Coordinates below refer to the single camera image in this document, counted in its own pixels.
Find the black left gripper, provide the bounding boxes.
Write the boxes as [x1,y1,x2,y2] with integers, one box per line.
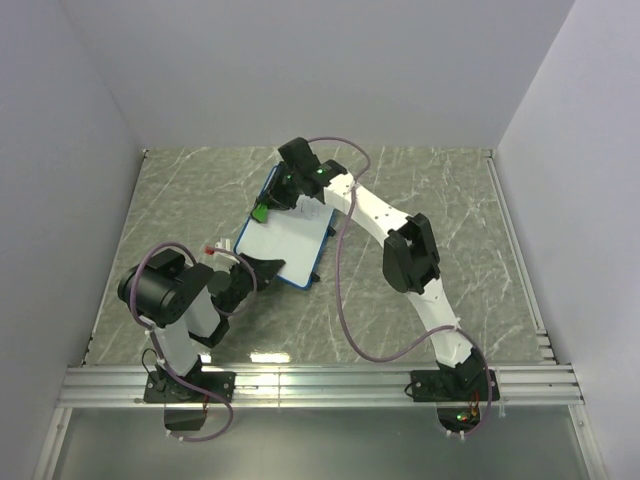
[223,255,285,320]

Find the green whiteboard eraser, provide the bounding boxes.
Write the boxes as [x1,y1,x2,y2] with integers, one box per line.
[250,203,269,224]

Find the blue framed whiteboard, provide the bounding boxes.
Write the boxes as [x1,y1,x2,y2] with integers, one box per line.
[233,196,334,290]

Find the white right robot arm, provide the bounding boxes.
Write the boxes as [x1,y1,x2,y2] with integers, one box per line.
[251,160,484,400]

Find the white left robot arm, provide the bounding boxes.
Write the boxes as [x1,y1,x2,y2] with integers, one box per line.
[117,242,285,403]

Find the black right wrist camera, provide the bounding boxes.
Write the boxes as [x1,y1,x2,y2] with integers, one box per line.
[278,137,321,174]

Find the aluminium front rail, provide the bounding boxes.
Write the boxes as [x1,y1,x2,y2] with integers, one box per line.
[57,363,584,409]

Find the aluminium rail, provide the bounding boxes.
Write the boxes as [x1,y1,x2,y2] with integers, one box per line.
[57,363,584,409]
[483,149,558,364]

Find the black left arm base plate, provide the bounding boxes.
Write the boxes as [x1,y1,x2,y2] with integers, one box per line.
[143,370,236,434]

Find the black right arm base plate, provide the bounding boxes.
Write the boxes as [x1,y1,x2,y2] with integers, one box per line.
[404,370,501,438]

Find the aluminium right side rail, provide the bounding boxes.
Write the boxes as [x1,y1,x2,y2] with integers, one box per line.
[483,149,558,364]

